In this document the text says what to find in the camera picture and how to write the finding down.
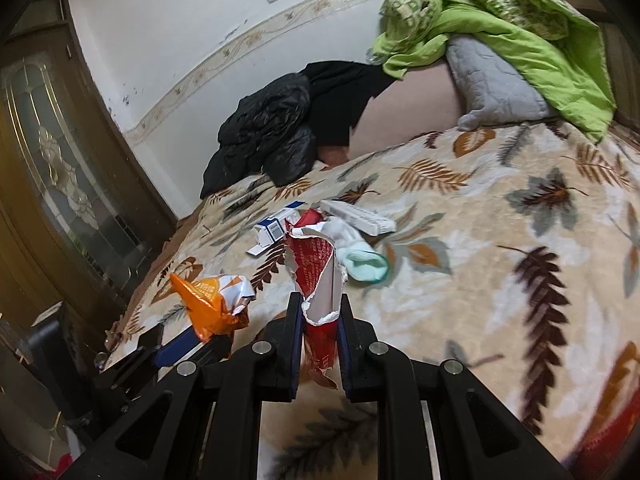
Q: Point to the black puffer jacket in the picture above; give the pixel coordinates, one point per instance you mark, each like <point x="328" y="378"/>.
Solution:
<point x="260" y="130"/>

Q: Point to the orange snack bag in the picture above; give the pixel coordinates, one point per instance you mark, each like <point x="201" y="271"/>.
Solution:
<point x="210" y="305"/>

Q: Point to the white green sock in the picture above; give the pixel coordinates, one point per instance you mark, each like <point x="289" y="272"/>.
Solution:
<point x="365" y="262"/>

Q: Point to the grey quilted pillow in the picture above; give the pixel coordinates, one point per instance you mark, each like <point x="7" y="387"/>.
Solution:
<point x="495" y="85"/>

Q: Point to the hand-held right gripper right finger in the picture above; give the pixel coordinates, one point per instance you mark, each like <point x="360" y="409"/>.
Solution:
<point x="344" y="360"/>

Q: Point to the green quilt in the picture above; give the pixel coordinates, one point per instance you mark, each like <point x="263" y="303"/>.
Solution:
<point x="500" y="25"/>

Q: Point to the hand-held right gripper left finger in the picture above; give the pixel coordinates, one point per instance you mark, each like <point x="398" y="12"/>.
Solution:
<point x="295" y="350"/>

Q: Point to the white blue small box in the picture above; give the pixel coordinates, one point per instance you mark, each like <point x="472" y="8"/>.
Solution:
<point x="270" y="232"/>

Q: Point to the torn red carton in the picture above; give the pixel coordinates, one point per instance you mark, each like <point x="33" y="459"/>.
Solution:
<point x="315" y="270"/>

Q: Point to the leaf print blanket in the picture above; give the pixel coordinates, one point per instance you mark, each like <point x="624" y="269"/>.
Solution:
<point x="475" y="285"/>

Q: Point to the brown fabric sofa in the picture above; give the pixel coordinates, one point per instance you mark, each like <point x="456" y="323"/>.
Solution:
<point x="400" y="110"/>

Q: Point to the white medicine box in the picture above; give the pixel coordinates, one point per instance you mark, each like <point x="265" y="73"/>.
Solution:
<point x="360" y="217"/>

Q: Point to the red plastic basket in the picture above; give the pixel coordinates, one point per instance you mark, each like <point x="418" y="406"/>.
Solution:
<point x="610" y="445"/>

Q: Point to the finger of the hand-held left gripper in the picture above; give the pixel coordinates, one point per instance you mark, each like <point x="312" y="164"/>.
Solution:
<point x="175" y="352"/>
<point x="150" y="338"/>

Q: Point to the clear glass object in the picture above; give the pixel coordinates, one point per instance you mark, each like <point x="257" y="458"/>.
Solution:
<point x="372" y="57"/>

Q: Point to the red packet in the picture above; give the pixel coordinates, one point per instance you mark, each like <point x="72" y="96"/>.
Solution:
<point x="307" y="219"/>

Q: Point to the black cloth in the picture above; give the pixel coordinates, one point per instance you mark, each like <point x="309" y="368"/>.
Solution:
<point x="340" y="95"/>

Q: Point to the wooden door with glass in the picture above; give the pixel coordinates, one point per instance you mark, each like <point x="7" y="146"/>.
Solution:
<point x="60" y="135"/>

